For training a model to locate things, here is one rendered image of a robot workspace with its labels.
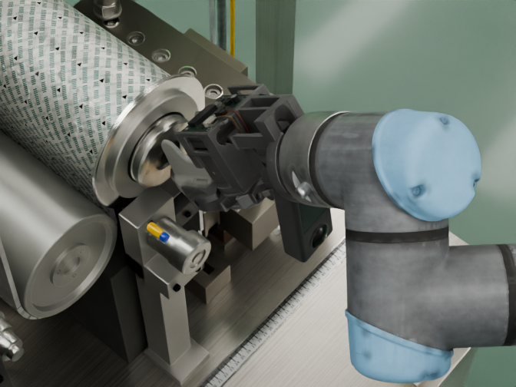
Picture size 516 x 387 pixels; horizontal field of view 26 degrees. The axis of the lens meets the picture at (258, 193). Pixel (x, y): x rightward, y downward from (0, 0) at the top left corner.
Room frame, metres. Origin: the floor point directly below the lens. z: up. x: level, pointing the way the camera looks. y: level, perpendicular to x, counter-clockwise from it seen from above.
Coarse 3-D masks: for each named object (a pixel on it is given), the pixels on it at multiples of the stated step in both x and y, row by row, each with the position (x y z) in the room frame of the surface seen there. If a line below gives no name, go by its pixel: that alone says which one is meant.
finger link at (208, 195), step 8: (184, 192) 0.57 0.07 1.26; (192, 192) 0.56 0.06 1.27; (200, 192) 0.55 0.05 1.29; (208, 192) 0.55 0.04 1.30; (216, 192) 0.54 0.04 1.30; (192, 200) 0.55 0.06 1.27; (200, 200) 0.54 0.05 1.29; (208, 200) 0.54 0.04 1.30; (216, 200) 0.54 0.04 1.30; (224, 200) 0.53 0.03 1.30; (232, 200) 0.54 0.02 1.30; (200, 208) 0.54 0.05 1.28; (208, 208) 0.54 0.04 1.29; (216, 208) 0.53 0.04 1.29; (224, 208) 0.53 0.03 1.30
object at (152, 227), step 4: (152, 220) 0.58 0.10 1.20; (148, 224) 0.55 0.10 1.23; (152, 224) 0.55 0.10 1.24; (148, 228) 0.55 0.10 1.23; (152, 228) 0.55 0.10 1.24; (156, 228) 0.55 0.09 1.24; (160, 228) 0.55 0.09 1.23; (152, 232) 0.55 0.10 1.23; (156, 232) 0.55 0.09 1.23; (160, 232) 0.54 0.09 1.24; (164, 232) 0.55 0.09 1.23; (156, 236) 0.54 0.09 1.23; (160, 236) 0.54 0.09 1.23; (164, 236) 0.54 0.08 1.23; (168, 236) 0.54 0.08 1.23; (164, 240) 0.54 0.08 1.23
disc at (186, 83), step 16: (160, 80) 0.65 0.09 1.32; (176, 80) 0.66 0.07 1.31; (192, 80) 0.68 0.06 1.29; (144, 96) 0.63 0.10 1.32; (160, 96) 0.65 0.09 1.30; (192, 96) 0.68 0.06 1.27; (128, 112) 0.62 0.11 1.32; (112, 128) 0.61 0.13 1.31; (112, 144) 0.60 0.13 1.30; (96, 160) 0.59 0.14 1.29; (96, 176) 0.58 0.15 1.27; (96, 192) 0.58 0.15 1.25; (112, 192) 0.59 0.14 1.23; (112, 208) 0.59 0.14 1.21
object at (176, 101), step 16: (176, 96) 0.65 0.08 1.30; (144, 112) 0.63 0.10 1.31; (160, 112) 0.64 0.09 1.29; (192, 112) 0.67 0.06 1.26; (128, 128) 0.61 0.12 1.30; (144, 128) 0.62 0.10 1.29; (128, 144) 0.61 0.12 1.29; (112, 160) 0.60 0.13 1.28; (128, 160) 0.60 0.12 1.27; (112, 176) 0.59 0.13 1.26; (128, 176) 0.60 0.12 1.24; (128, 192) 0.60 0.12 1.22
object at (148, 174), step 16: (176, 112) 0.65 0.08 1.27; (160, 128) 0.62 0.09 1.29; (176, 128) 0.63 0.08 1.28; (144, 144) 0.61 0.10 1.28; (160, 144) 0.62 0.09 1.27; (176, 144) 0.64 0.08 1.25; (144, 160) 0.60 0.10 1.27; (160, 160) 0.61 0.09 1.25; (144, 176) 0.60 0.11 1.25; (160, 176) 0.61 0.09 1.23
